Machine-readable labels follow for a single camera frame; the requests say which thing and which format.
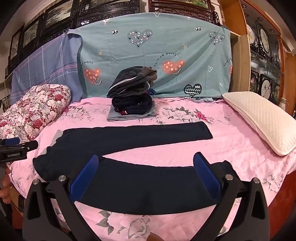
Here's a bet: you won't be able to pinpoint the round painted plate on stand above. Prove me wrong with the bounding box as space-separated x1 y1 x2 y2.
259 28 271 54
246 23 256 46
261 77 274 97

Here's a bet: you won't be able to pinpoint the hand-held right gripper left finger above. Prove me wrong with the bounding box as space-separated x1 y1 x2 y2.
22 154 103 241

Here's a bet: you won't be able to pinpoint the wooden display cabinet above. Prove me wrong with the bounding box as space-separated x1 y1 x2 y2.
220 0 296 116

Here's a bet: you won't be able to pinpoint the pink floral bedsheet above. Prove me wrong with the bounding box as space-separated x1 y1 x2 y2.
10 96 296 241

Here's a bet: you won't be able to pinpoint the person's right hand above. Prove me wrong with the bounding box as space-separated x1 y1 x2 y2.
147 232 164 241

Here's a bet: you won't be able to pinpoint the red wooden bed frame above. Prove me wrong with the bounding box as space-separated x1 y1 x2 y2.
233 170 296 223

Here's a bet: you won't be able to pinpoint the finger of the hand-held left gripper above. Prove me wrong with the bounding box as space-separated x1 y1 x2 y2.
0 137 21 146
14 140 39 152

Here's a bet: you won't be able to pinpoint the grey folded pants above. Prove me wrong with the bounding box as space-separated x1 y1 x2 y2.
136 65 159 93

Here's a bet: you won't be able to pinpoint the dark carved wooden screen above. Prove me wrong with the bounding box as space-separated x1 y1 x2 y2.
5 0 221 79

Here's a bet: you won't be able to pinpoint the person's left hand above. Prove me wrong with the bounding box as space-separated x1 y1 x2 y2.
0 167 12 205

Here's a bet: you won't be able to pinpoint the red floral pillow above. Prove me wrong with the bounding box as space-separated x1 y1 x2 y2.
0 84 72 142

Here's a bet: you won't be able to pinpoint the light grey-blue folded garment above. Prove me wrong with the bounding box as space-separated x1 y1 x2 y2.
107 105 158 122

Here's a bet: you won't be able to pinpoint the white quilted pillow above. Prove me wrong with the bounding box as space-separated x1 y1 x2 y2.
222 91 296 156

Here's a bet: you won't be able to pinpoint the blue plaid sheet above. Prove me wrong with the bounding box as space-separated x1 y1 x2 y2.
10 32 84 106

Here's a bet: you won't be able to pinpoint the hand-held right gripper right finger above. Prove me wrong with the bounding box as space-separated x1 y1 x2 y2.
194 152 270 241

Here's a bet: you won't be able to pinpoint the navy red-striped folded garment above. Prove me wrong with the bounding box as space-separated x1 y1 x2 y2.
112 94 154 116

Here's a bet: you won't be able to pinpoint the teal heart-print sheet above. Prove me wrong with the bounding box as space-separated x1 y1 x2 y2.
77 12 233 100

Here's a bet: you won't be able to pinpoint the navy blue pants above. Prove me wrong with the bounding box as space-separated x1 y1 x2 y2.
32 121 241 216

